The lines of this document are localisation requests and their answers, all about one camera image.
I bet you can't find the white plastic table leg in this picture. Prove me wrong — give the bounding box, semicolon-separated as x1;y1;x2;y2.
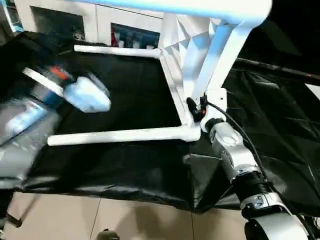
68;0;251;23
73;44;162;59
46;124;201;149

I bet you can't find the white plastic table top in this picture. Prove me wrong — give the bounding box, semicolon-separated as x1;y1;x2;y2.
158;11;274;142

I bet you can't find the black work mat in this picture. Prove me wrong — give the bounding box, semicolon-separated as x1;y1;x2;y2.
0;29;320;215

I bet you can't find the white glass door cabinet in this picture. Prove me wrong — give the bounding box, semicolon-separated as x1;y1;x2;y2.
14;0;166;51

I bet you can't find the white blue patterned roll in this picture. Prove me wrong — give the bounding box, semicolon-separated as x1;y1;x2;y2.
3;0;23;33

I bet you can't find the dark long rod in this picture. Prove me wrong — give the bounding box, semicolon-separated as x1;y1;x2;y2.
234;57;320;81

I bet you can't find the white flat board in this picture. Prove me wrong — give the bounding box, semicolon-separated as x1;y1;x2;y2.
306;84;320;100

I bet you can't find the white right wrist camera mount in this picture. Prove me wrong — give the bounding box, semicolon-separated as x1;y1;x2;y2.
199;87;228;133

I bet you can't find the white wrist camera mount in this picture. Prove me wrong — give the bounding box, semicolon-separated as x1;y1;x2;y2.
199;87;228;133
21;67;112;115

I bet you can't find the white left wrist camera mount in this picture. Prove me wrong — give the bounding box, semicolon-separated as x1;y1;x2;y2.
21;67;112;115

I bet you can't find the black metal table frame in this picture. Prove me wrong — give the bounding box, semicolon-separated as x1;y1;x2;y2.
0;192;41;228

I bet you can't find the black cable bundle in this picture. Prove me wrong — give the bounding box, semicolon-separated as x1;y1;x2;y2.
299;214;320;240

